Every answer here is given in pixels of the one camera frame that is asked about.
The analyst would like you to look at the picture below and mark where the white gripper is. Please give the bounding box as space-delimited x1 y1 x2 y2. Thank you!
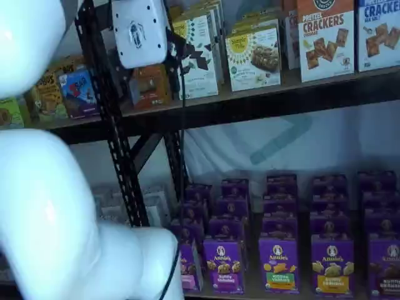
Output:
111 0 189 106

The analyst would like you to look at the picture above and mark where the purple Annie's box pink patch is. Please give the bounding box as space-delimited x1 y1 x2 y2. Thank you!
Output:
177 239 204 293
182 201 209 224
185 183 214 206
171 218 206 248

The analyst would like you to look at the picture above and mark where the yellow Revival box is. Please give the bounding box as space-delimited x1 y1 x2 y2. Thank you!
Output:
167 4 185 24
132 64 172 109

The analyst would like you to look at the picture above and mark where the Simple Mills chocolate thins box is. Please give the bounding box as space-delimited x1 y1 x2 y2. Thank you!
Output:
173 6 224 87
170 14 219 100

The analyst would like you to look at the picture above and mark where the blue Z Bar box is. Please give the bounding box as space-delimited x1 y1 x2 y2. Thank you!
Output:
57 65 98 121

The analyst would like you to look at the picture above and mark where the yellow Bobo's box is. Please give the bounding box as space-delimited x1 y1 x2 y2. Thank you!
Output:
29 69 68 122
51 56 85 76

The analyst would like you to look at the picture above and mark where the Simple Mills soft bar box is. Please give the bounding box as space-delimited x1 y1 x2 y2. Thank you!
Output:
225 26 281 93
231 18 281 32
236 11 283 21

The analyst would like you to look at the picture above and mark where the black metal shelf rack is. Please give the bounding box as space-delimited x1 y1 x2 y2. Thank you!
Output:
46 0 148 228
102 0 400 300

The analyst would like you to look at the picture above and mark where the green Bobo's box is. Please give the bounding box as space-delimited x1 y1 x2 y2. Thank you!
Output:
19 90 32 124
0 97 24 129

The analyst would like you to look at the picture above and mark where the white printed carton box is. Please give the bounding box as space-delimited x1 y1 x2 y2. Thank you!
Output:
142 189 172 229
92 186 132 221

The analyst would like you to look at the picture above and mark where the orange pretzel crackers box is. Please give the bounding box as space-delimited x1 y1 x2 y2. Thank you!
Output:
282 0 301 71
296 0 356 84

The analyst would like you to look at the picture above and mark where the purple Annie's box green patch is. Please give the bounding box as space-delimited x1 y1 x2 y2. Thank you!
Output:
263 193 298 219
258 237 301 294
266 174 298 196
261 216 299 241

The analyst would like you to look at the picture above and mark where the purple Annie's box yellow patch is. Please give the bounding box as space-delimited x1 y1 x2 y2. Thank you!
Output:
310 192 350 218
311 174 348 196
311 239 356 297
309 215 351 243

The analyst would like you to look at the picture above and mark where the blue sea salt crackers box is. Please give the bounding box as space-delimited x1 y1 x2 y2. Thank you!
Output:
357 0 400 73

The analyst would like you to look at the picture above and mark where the purple Annie's chocolate grahams box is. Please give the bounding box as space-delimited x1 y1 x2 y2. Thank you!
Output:
357 170 398 194
367 239 400 300
364 215 400 241
361 192 400 218

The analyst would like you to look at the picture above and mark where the teal tape strip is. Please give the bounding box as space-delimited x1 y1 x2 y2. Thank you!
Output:
249 114 314 166

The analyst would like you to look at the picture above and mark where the white backdrop sheet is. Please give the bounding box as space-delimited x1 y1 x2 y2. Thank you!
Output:
184 101 400 194

